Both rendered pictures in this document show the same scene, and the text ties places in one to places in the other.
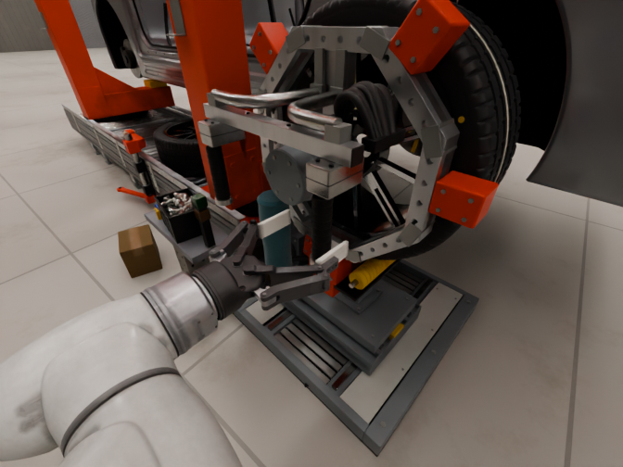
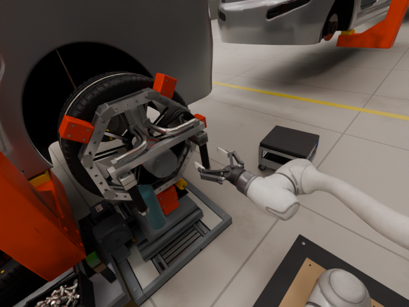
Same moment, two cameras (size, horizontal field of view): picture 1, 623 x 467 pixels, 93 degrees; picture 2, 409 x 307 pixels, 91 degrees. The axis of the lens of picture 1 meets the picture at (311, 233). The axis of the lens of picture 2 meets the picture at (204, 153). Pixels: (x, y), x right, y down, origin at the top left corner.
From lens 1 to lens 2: 0.79 m
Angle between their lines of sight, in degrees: 61
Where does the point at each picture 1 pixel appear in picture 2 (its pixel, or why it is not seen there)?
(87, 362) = (279, 180)
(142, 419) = (287, 168)
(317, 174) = (203, 136)
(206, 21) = not seen: outside the picture
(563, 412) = (219, 165)
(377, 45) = (156, 95)
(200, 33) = not seen: outside the picture
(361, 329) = (186, 208)
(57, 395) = (286, 184)
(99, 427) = (291, 175)
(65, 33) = not seen: outside the picture
